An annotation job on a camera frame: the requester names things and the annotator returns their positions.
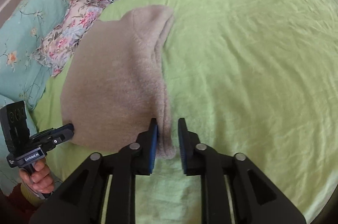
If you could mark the beige knit sweater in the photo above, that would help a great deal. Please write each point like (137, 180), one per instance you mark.
(115, 85)

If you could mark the left red sleeve forearm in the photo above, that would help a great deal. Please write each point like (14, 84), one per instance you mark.
(20, 205)

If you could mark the teal floral duvet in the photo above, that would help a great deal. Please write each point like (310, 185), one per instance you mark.
(22, 77)

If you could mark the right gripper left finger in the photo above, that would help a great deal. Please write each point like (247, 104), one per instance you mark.
(102, 182)

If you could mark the green bed sheet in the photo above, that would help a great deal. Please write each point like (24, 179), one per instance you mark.
(257, 77)

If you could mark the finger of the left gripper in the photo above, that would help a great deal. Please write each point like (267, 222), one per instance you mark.
(59, 130)
(56, 139)

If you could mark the pastel floral pillow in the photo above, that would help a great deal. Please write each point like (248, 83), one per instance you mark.
(59, 45)

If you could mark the left hand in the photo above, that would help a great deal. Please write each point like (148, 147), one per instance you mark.
(41, 180)

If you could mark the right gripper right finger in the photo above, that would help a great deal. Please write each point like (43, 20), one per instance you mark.
(233, 188)

